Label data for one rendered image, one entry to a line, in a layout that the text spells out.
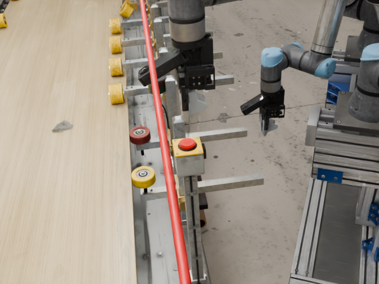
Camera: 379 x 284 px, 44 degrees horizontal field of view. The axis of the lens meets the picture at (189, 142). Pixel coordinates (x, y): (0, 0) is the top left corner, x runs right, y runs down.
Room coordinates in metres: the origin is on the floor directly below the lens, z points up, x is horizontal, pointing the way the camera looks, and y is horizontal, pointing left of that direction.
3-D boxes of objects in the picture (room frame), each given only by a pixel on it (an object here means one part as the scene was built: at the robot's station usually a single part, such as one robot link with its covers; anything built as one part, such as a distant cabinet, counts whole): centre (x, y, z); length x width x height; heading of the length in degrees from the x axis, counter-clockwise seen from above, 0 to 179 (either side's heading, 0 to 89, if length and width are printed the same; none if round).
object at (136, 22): (2.47, 0.11, 0.95); 0.50 x 0.04 x 0.04; 95
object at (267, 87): (1.51, -0.31, 1.05); 0.08 x 0.08 x 0.05
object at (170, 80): (1.43, 0.05, 0.91); 0.03 x 0.03 x 0.48; 5
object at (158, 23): (1.93, 0.10, 0.93); 0.03 x 0.03 x 0.48; 5
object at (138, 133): (1.46, 0.19, 0.85); 0.08 x 0.08 x 0.11
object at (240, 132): (1.48, -0.01, 0.84); 0.43 x 0.03 x 0.04; 95
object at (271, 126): (1.49, -0.32, 0.86); 0.06 x 0.03 x 0.09; 95
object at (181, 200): (1.21, 0.03, 0.81); 0.13 x 0.06 x 0.05; 5
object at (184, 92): (0.91, 0.00, 1.38); 0.05 x 0.02 x 0.09; 5
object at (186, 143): (0.93, 0.01, 1.22); 0.04 x 0.04 x 0.02
